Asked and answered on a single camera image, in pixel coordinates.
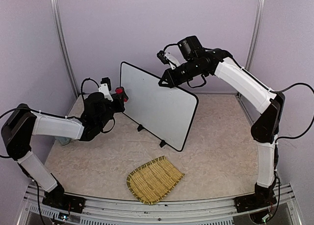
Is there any light blue mug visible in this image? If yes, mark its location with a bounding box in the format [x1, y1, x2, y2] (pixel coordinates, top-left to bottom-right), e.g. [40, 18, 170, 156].
[54, 136, 71, 146]

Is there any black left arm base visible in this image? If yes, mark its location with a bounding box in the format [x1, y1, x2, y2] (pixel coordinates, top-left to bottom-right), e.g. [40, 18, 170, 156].
[42, 181, 86, 214]

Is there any woven bamboo tray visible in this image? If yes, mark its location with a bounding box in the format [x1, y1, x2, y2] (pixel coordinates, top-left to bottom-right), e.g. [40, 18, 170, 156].
[126, 156, 184, 205]

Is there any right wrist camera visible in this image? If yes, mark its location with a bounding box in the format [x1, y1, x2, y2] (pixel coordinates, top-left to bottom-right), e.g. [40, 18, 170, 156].
[157, 50, 180, 70]

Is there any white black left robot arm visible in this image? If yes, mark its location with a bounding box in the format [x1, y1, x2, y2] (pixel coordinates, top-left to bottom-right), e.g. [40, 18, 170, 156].
[0, 77, 129, 208]

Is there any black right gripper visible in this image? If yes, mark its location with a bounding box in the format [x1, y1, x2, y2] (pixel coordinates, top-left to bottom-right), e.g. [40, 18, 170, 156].
[158, 57, 206, 88]

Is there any aluminium front rail frame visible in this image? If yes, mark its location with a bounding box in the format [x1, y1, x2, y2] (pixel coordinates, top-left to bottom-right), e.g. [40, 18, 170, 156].
[17, 183, 302, 225]

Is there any white whiteboard black frame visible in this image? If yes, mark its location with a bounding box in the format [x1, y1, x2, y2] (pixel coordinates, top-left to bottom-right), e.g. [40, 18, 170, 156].
[120, 61, 199, 152]

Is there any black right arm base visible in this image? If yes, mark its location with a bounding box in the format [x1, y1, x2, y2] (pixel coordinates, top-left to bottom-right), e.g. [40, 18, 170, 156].
[234, 180, 277, 213]

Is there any black whiteboard stand foot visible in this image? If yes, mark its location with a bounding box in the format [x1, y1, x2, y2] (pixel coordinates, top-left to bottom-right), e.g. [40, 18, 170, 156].
[137, 125, 144, 132]
[159, 140, 166, 148]

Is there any red bone-shaped eraser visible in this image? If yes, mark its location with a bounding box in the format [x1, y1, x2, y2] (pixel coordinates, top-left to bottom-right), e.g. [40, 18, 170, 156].
[115, 87, 129, 102]

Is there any aluminium corner post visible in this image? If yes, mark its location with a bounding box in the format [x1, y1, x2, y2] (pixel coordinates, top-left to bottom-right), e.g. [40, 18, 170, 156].
[50, 0, 79, 98]
[245, 0, 265, 71]

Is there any aluminium corner post right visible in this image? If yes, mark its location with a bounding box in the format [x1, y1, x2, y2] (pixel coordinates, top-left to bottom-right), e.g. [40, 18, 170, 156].
[245, 0, 265, 71]

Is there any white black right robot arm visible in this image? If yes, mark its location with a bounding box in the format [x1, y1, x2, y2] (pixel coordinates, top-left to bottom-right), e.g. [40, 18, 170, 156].
[120, 36, 285, 207]

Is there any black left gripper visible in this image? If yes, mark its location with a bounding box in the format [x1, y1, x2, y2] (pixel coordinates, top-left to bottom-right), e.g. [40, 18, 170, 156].
[98, 92, 126, 129]

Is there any aluminium corner post left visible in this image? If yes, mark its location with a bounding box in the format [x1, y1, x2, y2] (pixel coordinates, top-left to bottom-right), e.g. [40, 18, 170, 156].
[50, 0, 79, 98]

